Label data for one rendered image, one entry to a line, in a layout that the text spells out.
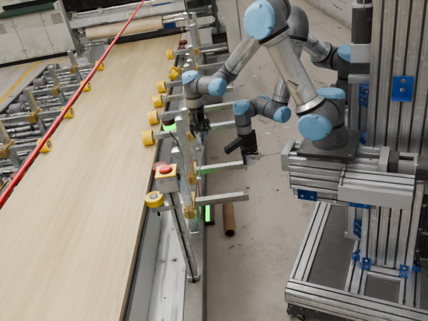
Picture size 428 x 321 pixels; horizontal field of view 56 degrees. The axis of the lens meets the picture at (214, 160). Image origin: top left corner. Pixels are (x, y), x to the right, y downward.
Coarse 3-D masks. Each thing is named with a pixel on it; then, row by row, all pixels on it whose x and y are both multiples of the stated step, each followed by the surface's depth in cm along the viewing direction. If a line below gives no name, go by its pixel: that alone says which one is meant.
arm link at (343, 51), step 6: (336, 48) 196; (342, 48) 192; (348, 48) 191; (336, 54) 194; (342, 54) 189; (348, 54) 188; (330, 60) 197; (336, 60) 194; (342, 60) 191; (348, 60) 189; (336, 66) 195; (342, 66) 192; (348, 66) 190; (342, 72) 194; (348, 72) 192
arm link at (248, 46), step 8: (288, 0) 141; (248, 40) 157; (256, 40) 155; (240, 48) 161; (248, 48) 159; (256, 48) 159; (232, 56) 165; (240, 56) 162; (248, 56) 162; (224, 64) 171; (232, 64) 166; (240, 64) 165; (224, 72) 170; (232, 72) 169; (232, 80) 175
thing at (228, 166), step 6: (228, 162) 198; (234, 162) 197; (240, 162) 196; (198, 168) 198; (204, 168) 197; (210, 168) 197; (216, 168) 197; (222, 168) 197; (228, 168) 197; (234, 168) 197; (240, 168) 197; (198, 174) 198
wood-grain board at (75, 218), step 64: (128, 64) 352; (64, 128) 256; (128, 128) 241; (64, 192) 191; (128, 192) 183; (0, 256) 159; (64, 256) 153; (128, 256) 147; (0, 320) 131; (64, 320) 127
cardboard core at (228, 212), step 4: (224, 204) 297; (228, 204) 296; (232, 204) 299; (224, 208) 294; (228, 208) 292; (232, 208) 295; (224, 212) 290; (228, 212) 288; (232, 212) 290; (224, 216) 287; (228, 216) 284; (232, 216) 286; (224, 220) 283; (228, 220) 280; (232, 220) 282; (224, 224) 280; (228, 224) 277; (232, 224) 278; (224, 228) 277; (228, 228) 274; (232, 228) 274; (224, 232) 275; (228, 232) 280; (232, 232) 279; (228, 236) 277; (232, 236) 277
